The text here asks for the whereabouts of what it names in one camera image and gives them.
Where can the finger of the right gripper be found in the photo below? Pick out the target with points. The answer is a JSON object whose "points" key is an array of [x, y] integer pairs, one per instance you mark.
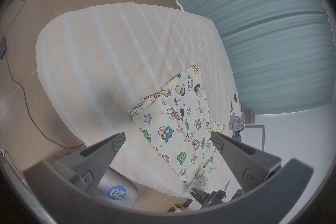
{"points": [[203, 198]]}

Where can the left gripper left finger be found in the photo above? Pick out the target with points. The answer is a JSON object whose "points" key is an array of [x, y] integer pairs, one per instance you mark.
{"points": [[91, 165]]}

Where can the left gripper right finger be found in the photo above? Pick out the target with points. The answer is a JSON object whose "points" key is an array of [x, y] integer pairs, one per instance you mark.
{"points": [[244, 165]]}

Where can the white printed pyjama top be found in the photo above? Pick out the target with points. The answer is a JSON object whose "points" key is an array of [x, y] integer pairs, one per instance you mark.
{"points": [[178, 125]]}

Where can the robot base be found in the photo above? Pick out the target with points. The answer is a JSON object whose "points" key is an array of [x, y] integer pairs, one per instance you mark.
{"points": [[118, 181]]}

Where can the pile of clothes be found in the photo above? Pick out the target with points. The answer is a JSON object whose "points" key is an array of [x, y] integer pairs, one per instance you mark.
{"points": [[237, 118]]}

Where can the dark blue garment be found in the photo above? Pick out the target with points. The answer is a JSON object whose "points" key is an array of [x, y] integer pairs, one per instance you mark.
{"points": [[237, 136]]}

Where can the grey bedside table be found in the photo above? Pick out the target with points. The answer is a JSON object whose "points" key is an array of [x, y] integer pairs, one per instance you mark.
{"points": [[249, 112]]}

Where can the bed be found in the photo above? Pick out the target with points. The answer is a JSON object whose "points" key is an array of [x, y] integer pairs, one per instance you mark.
{"points": [[105, 60]]}

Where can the black power adapter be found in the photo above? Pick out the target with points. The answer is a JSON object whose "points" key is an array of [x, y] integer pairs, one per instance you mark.
{"points": [[2, 47]]}

